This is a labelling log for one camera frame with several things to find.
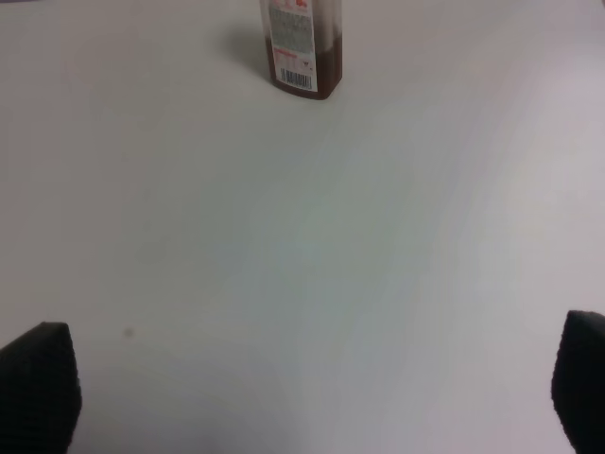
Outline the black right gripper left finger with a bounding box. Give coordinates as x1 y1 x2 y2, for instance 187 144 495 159
1 322 82 453

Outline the clear plastic drink bottle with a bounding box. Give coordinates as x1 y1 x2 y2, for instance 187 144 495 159
260 0 342 100

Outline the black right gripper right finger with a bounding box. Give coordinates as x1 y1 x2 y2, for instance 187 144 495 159
551 310 604 453

